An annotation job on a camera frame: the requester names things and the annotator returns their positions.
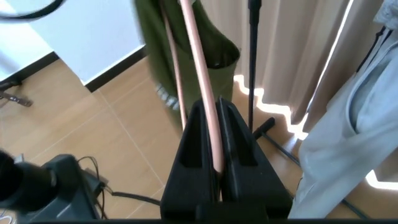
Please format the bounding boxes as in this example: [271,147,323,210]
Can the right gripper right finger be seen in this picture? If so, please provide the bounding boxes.
[216,96,294,218]

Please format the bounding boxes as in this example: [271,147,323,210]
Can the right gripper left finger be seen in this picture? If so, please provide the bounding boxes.
[160,98,219,218]

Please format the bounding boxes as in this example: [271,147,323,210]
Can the pale grey shorts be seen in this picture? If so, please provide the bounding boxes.
[287,0,398,219]

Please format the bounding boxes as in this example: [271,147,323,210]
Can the black stand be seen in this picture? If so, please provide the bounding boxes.
[0,79,34,108]

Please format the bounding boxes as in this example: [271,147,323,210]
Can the black clothes rack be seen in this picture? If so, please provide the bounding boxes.
[247,0,371,220]

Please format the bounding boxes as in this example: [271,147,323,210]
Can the black cable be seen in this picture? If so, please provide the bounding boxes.
[0,0,67,22]
[76,155,162,220]

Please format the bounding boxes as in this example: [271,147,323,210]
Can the green garment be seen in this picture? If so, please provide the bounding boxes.
[133,0,242,113]

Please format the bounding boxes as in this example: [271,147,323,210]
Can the pink clothes hanger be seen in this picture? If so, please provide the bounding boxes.
[160,0,225,174]

